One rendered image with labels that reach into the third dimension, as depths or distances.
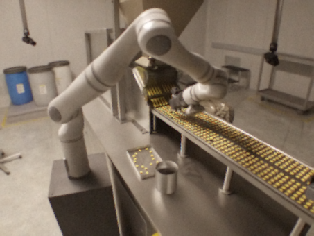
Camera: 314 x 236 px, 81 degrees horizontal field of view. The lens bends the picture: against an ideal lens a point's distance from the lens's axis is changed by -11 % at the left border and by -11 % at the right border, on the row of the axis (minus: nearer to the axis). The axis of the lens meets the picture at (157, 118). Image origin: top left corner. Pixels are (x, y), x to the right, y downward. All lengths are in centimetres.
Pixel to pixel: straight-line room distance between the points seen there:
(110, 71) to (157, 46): 15
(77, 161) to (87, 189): 11
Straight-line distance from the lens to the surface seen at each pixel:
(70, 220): 93
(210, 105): 108
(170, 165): 78
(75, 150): 80
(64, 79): 399
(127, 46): 57
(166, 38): 49
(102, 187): 82
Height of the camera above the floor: 135
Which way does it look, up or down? 25 degrees down
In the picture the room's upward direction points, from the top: straight up
